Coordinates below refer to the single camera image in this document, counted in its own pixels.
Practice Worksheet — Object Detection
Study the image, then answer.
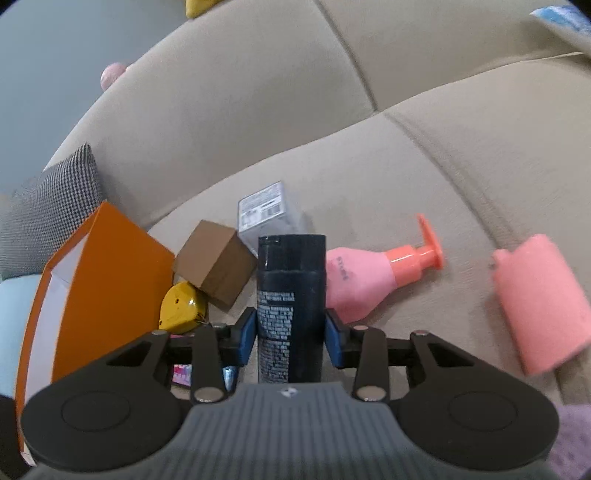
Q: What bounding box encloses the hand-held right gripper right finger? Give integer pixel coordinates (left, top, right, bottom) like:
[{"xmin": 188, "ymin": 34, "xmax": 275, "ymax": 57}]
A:
[{"xmin": 324, "ymin": 308, "xmax": 522, "ymax": 402}]

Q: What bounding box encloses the black spray can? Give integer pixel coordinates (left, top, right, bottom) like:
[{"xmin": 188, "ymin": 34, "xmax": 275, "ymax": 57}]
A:
[{"xmin": 256, "ymin": 234, "xmax": 328, "ymax": 385}]

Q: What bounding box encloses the pink cylinder bottle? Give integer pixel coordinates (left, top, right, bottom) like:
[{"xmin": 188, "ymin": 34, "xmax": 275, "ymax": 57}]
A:
[{"xmin": 490, "ymin": 234, "xmax": 591, "ymax": 376}]

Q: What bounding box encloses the brown cube box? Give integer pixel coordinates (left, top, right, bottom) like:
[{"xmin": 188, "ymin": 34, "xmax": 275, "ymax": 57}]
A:
[{"xmin": 173, "ymin": 220, "xmax": 257, "ymax": 311}]

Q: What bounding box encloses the pink pump bottle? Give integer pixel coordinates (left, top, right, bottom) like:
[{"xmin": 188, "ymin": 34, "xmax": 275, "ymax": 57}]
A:
[{"xmin": 325, "ymin": 213, "xmax": 445, "ymax": 324}]

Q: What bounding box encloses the purple fuzzy blanket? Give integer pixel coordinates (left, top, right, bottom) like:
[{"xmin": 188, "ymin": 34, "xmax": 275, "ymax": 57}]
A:
[{"xmin": 551, "ymin": 404, "xmax": 591, "ymax": 480}]

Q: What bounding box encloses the light blue pillow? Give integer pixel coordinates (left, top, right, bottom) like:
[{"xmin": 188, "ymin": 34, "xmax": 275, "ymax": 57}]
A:
[{"xmin": 0, "ymin": 274, "xmax": 44, "ymax": 398}]

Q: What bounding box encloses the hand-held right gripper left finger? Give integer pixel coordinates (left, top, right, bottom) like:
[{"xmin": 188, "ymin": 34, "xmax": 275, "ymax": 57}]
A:
[{"xmin": 55, "ymin": 308, "xmax": 257, "ymax": 403}]

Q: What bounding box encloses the beige sofa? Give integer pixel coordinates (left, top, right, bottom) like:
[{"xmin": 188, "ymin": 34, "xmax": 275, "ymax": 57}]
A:
[{"xmin": 44, "ymin": 0, "xmax": 591, "ymax": 416}]

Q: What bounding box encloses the printed picture pillow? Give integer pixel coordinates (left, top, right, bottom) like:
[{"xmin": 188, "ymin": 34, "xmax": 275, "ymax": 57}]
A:
[{"xmin": 529, "ymin": 6, "xmax": 591, "ymax": 47}]

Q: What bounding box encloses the yellow tape measure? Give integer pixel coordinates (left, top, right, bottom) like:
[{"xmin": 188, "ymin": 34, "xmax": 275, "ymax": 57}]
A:
[{"xmin": 158, "ymin": 282, "xmax": 209, "ymax": 333}]

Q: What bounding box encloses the yellow pillow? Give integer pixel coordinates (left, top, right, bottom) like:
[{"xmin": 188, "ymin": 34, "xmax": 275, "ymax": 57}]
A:
[{"xmin": 185, "ymin": 0, "xmax": 220, "ymax": 19}]

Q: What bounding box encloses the small grey box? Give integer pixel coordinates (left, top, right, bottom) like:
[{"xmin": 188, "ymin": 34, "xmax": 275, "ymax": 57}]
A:
[{"xmin": 238, "ymin": 181, "xmax": 315, "ymax": 257}]

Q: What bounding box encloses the pink plush toy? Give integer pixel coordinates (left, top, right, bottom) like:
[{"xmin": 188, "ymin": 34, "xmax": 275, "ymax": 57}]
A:
[{"xmin": 100, "ymin": 62, "xmax": 127, "ymax": 90}]

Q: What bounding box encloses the houndstooth pillow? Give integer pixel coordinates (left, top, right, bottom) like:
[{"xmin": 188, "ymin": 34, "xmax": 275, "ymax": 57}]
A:
[{"xmin": 0, "ymin": 143, "xmax": 105, "ymax": 280}]

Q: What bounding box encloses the orange cardboard box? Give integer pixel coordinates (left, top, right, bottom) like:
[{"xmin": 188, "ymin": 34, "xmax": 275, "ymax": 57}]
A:
[{"xmin": 15, "ymin": 200, "xmax": 176, "ymax": 467}]

